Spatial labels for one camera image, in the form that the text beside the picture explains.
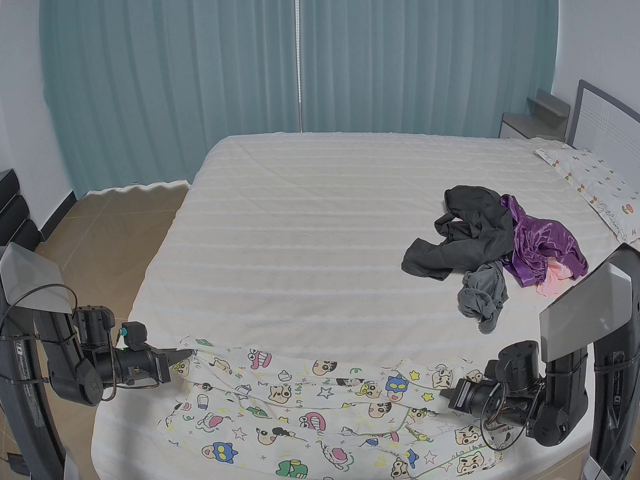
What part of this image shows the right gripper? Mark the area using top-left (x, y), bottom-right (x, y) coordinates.
top-left (448, 376), bottom-right (496, 415)

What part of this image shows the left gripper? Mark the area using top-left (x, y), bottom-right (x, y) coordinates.
top-left (113, 348), bottom-right (174, 386)

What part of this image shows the white printed pyjama top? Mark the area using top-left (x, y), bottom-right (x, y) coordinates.
top-left (159, 336), bottom-right (514, 480)

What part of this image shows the grey garment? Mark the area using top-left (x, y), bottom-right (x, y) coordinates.
top-left (457, 260), bottom-right (510, 334)

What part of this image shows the pink garment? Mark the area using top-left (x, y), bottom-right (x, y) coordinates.
top-left (537, 260), bottom-right (574, 298)

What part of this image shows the black garment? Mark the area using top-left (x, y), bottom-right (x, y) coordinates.
top-left (401, 185), bottom-right (516, 282)

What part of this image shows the purple satin garment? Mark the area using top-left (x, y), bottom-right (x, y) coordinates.
top-left (500, 193), bottom-right (590, 288)

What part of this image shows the black chest of drawers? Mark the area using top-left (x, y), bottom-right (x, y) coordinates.
top-left (0, 169), bottom-right (41, 254)

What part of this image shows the bed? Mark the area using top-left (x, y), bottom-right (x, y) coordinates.
top-left (92, 79), bottom-right (640, 480)

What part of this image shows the white printed pillow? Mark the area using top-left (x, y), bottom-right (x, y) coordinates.
top-left (533, 146), bottom-right (640, 243)

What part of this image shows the grey bedside table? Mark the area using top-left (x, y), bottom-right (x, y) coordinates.
top-left (500, 88), bottom-right (571, 144)

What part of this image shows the blue-green curtain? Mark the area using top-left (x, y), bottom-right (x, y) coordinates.
top-left (297, 0), bottom-right (560, 140)
top-left (40, 0), bottom-right (301, 200)

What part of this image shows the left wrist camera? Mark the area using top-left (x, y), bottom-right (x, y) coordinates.
top-left (119, 321), bottom-right (148, 352)

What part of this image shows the black cable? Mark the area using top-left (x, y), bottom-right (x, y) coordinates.
top-left (478, 402), bottom-right (527, 454)
top-left (0, 283), bottom-right (77, 342)

